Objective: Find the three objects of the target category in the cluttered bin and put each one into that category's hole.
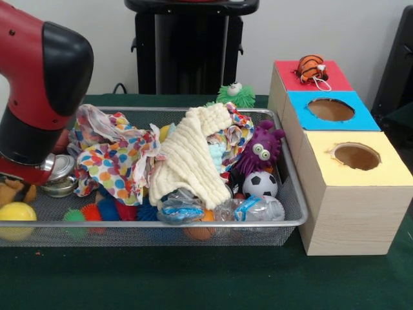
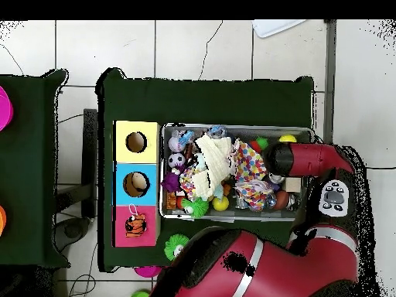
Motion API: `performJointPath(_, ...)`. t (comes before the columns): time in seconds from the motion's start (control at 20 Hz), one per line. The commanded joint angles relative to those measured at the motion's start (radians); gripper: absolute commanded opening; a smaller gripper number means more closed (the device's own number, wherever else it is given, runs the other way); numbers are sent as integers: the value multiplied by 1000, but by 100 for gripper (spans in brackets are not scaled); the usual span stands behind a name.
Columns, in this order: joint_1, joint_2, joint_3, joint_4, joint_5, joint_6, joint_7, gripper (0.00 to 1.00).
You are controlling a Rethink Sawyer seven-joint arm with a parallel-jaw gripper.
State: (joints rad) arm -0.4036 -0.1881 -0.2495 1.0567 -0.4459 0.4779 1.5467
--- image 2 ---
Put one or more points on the cream quilted cloth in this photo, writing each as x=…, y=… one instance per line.
x=214, y=157

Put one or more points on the small colourful dotted cloth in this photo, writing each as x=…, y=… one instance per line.
x=186, y=182

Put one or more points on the large colourful dotted cloth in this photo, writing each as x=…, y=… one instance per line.
x=249, y=162

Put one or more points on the pale patterned cloth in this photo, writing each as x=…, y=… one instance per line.
x=255, y=195

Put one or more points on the black silver drink can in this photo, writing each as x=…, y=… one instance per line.
x=276, y=178

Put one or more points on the green spiky ball with eyes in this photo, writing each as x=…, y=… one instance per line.
x=171, y=244

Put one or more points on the orange striped plush tiger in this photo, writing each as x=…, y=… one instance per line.
x=135, y=225

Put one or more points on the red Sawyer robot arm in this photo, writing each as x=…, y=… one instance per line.
x=278, y=272

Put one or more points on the wooden box with three holes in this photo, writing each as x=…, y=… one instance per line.
x=150, y=154

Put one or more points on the clear mesh bin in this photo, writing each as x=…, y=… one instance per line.
x=229, y=217

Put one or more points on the yellow ball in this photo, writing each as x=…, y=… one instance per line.
x=220, y=203
x=287, y=138

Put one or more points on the dark green table cloth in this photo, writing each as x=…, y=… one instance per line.
x=201, y=102
x=34, y=216

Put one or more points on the multicolour spiky caterpillar toy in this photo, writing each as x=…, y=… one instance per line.
x=259, y=143

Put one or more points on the brown toy football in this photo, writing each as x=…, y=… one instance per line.
x=281, y=200

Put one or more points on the pale wooden block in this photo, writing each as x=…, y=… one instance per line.
x=292, y=184

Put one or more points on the pink bowl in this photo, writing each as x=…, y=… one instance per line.
x=147, y=271
x=4, y=108

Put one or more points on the green bowl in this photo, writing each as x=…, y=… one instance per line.
x=139, y=295

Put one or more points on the orange bowl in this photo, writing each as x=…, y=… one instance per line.
x=2, y=219

